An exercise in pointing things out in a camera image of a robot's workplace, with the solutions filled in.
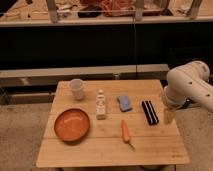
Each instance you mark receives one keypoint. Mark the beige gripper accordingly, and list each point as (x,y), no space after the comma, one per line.
(169,115)

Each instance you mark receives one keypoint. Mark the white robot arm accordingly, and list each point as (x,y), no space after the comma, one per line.
(187,81)

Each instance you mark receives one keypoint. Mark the black rectangular box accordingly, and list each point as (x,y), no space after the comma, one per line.
(150,113)

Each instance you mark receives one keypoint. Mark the orange toy carrot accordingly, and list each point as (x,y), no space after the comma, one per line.
(125,134)

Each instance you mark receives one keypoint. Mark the blue sponge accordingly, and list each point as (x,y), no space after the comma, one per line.
(124,103)

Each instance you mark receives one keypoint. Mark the white glue bottle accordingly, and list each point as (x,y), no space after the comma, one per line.
(100,105)

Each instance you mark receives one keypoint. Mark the wooden table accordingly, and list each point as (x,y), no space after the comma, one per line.
(159,144)

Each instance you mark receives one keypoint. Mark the orange bowl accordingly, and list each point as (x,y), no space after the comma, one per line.
(72,125)

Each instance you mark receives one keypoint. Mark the red cloth on shelf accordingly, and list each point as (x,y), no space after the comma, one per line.
(116,8)

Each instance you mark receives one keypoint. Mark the long wooden bench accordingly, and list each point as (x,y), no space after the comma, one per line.
(51,76)

